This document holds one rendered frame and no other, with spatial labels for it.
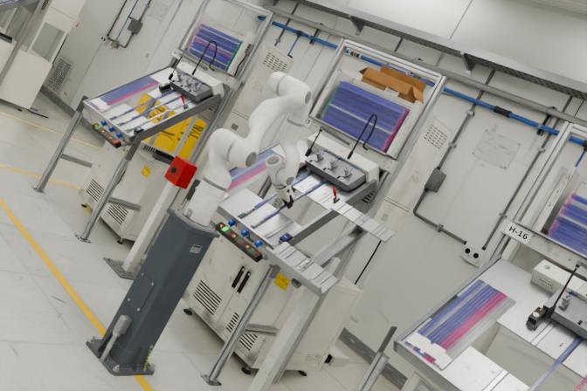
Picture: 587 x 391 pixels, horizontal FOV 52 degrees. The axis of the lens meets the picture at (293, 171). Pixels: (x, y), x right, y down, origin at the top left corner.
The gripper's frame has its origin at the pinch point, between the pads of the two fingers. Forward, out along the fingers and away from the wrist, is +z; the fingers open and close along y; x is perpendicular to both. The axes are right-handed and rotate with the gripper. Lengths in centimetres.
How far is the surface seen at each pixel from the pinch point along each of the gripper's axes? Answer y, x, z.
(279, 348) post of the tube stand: -47, 54, 21
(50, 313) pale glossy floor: 24, 121, -18
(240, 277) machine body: 15, 36, 40
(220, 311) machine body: 16, 54, 52
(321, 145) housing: 18.0, -41.6, -0.2
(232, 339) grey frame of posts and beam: -24, 66, 23
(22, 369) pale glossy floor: -18, 137, -44
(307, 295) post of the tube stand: -46, 30, 6
